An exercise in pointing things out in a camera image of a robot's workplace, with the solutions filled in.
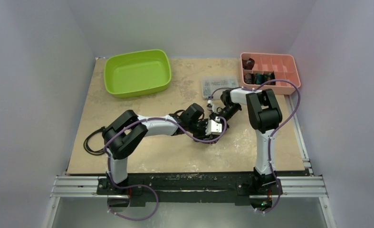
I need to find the green plastic tub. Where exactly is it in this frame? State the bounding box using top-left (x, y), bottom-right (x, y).
top-left (103, 49), bottom-right (172, 98)

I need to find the pink divided organizer tray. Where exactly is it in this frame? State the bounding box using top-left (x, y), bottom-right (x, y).
top-left (238, 52), bottom-right (301, 95)

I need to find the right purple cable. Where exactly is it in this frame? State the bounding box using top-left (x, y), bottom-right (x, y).
top-left (207, 79), bottom-right (302, 215)

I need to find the dark floral patterned tie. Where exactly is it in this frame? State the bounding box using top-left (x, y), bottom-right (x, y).
top-left (204, 134), bottom-right (223, 144)

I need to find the purple cable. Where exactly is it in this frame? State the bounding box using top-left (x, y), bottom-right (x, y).
top-left (103, 116), bottom-right (228, 220)
top-left (207, 79), bottom-right (302, 215)

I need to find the clear plastic parts box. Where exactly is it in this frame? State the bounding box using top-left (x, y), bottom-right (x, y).
top-left (201, 76), bottom-right (239, 100)

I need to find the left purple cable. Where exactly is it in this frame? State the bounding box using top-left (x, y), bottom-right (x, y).
top-left (103, 116), bottom-right (228, 220)

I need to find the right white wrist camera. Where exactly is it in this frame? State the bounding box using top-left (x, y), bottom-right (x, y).
top-left (207, 99), bottom-right (217, 113)

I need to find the rolled dark gold tie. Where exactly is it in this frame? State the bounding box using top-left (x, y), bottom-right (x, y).
top-left (263, 72), bottom-right (276, 86)

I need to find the rolled dark red tie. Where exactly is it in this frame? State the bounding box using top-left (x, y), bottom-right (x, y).
top-left (242, 57), bottom-right (255, 70)

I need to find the aluminium frame rail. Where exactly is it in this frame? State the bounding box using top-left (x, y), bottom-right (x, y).
top-left (51, 171), bottom-right (336, 228)

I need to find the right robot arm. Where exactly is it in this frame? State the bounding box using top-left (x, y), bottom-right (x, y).
top-left (208, 88), bottom-right (282, 193)

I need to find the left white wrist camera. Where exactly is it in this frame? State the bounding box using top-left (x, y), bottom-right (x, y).
top-left (205, 117), bottom-right (223, 135)

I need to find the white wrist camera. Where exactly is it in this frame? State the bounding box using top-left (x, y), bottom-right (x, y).
top-left (207, 99), bottom-right (217, 113)
top-left (205, 117), bottom-right (223, 135)

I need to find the black cable loop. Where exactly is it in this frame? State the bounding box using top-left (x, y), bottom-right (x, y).
top-left (83, 126), bottom-right (107, 156)

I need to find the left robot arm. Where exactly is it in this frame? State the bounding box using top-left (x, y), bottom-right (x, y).
top-left (102, 103), bottom-right (227, 194)

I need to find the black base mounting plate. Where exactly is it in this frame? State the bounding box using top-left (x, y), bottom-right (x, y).
top-left (96, 171), bottom-right (284, 209)

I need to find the rolled teal tie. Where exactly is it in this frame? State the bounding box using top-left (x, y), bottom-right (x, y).
top-left (253, 73), bottom-right (266, 85)

